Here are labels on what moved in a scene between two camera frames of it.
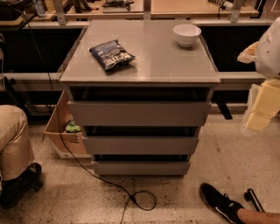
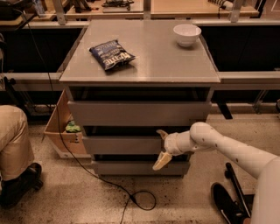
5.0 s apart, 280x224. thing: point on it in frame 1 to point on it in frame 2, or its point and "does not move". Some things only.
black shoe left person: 14,190 does not move
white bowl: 186,35 does not move
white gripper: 269,55 to 171,144
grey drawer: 140,145 does not move
